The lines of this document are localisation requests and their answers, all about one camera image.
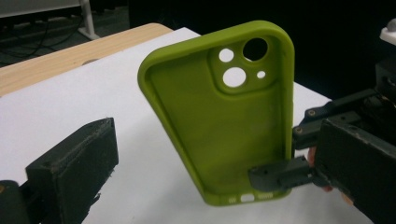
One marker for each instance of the light wooden table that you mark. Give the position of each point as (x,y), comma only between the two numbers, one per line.
(62,59)

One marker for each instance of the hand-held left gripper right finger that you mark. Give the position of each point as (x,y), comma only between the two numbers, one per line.
(361,168)

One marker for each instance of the white metal stand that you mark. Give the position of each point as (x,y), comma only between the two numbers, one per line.
(88,21)

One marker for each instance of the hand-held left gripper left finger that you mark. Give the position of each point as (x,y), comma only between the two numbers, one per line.
(71,174)

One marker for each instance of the green cartoon phone case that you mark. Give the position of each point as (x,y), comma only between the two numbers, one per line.
(236,133)

